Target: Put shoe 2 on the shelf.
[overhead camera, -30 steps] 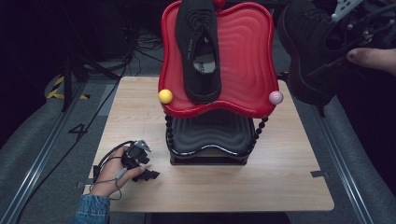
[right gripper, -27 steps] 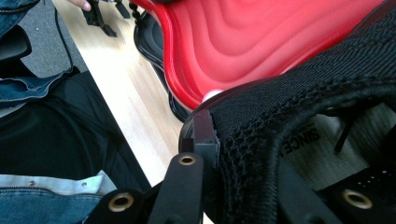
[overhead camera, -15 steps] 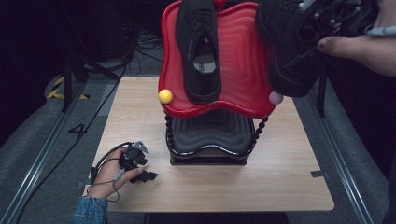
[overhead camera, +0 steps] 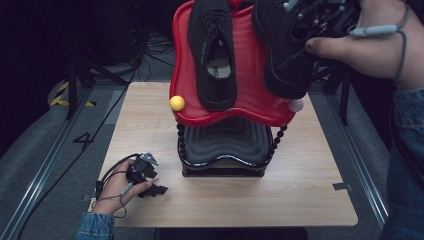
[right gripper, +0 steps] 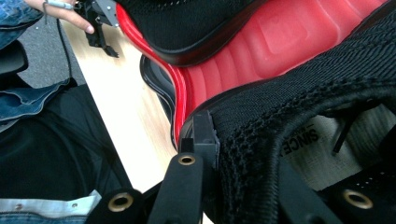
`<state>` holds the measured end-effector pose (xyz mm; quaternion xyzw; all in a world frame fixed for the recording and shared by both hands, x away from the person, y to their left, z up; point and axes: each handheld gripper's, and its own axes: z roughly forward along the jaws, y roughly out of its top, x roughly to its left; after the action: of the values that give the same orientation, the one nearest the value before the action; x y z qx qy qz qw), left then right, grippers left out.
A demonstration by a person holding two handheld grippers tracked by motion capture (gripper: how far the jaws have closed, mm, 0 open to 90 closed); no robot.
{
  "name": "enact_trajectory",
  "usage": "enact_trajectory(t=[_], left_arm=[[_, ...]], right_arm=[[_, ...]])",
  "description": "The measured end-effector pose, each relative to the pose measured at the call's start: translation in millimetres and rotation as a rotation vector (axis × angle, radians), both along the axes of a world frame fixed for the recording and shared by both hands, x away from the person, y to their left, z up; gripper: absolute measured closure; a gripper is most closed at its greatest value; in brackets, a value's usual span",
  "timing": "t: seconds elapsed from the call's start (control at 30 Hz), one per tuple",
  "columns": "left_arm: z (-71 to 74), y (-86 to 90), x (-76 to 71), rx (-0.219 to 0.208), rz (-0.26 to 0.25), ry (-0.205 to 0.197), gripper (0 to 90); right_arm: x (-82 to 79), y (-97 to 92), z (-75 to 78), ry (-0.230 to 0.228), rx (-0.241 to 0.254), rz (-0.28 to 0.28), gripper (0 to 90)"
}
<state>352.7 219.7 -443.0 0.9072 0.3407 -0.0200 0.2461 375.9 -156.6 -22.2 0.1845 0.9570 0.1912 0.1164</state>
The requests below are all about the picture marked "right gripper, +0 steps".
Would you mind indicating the black mesh sneaker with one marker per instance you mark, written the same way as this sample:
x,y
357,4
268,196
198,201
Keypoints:
x,y
186,28
280,109

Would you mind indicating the red and black sneaker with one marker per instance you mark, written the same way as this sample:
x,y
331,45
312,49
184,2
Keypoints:
x,y
280,37

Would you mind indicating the black shirt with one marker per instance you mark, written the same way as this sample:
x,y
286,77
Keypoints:
x,y
56,149

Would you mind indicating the blue denim jacket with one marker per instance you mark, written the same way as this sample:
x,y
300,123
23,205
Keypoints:
x,y
18,99

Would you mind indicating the blue jeans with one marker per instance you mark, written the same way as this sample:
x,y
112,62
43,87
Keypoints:
x,y
46,208

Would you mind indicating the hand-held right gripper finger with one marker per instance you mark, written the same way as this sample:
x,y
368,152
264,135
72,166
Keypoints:
x,y
205,140

